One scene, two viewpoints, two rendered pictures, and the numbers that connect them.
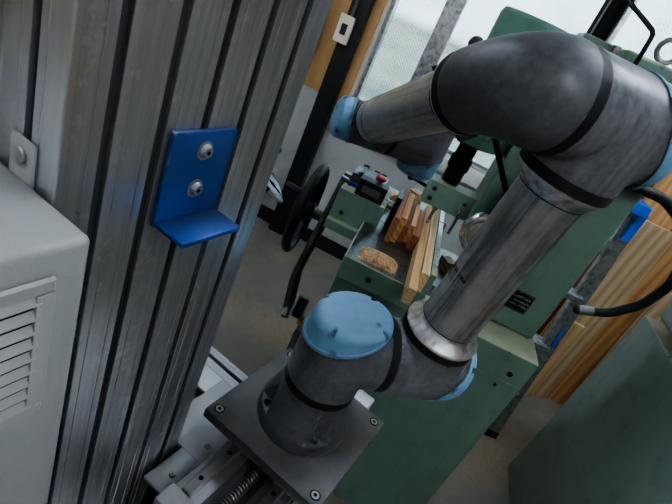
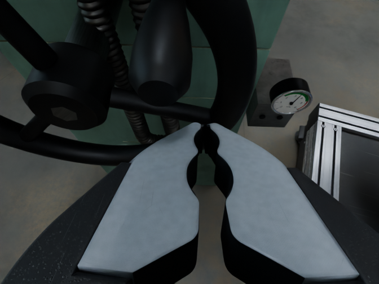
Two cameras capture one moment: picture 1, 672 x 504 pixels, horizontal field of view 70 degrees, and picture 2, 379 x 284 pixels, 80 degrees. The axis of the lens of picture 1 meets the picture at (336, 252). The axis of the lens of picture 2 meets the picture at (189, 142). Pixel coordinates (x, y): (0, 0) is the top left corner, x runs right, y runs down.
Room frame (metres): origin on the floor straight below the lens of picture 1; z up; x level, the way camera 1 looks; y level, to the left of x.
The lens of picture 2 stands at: (1.24, 0.27, 0.96)
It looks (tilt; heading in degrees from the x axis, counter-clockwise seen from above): 62 degrees down; 267
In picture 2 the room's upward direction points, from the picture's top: 2 degrees clockwise
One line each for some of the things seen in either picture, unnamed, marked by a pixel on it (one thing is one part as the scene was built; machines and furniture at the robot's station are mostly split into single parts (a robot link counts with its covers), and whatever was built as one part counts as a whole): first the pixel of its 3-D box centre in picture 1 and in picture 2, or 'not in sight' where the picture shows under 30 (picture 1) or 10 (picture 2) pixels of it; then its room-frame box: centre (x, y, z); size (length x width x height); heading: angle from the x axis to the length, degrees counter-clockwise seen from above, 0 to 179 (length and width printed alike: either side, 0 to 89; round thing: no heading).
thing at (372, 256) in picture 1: (379, 257); not in sight; (1.04, -0.10, 0.91); 0.10 x 0.07 x 0.02; 87
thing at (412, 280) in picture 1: (420, 244); not in sight; (1.19, -0.20, 0.92); 0.57 x 0.02 x 0.04; 177
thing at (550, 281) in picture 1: (565, 200); not in sight; (1.30, -0.49, 1.16); 0.22 x 0.22 x 0.72; 87
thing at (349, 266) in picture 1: (381, 229); not in sight; (1.29, -0.09, 0.87); 0.61 x 0.30 x 0.06; 177
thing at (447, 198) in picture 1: (447, 199); not in sight; (1.31, -0.22, 1.03); 0.14 x 0.07 x 0.09; 87
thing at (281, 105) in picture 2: (300, 310); (287, 98); (1.07, 0.02, 0.65); 0.06 x 0.04 x 0.08; 177
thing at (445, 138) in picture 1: (418, 144); not in sight; (0.89, -0.05, 1.22); 0.11 x 0.08 x 0.11; 112
